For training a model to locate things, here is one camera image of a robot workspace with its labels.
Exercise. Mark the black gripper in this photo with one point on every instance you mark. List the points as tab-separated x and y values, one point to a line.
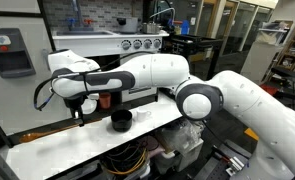
74	102

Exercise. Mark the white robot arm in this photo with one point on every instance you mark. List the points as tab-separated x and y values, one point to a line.
237	100

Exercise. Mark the red cup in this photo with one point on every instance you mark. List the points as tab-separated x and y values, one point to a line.
105	100

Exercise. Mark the black cup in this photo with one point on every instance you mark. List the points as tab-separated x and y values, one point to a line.
121	120

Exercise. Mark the small white cup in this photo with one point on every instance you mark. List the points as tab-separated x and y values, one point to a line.
142	114

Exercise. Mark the white bowl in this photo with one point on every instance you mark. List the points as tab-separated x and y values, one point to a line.
89	106

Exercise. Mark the white toy fridge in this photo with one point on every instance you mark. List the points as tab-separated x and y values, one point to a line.
17	93

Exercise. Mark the white toy stove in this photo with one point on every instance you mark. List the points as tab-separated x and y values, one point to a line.
87	45

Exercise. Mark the toy sink faucet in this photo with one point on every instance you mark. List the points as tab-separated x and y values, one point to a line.
76	16

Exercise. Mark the clear plastic bag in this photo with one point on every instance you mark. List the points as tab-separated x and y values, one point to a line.
180	133

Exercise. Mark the grey toy pot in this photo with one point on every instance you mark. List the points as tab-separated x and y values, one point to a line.
128	25

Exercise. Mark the clear plastic bin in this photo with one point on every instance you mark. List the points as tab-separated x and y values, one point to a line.
183	156

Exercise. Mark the silver toy pot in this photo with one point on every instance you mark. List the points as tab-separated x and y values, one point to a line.
151	28

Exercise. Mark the aluminium extrusion rail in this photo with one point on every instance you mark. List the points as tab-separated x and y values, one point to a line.
220	166

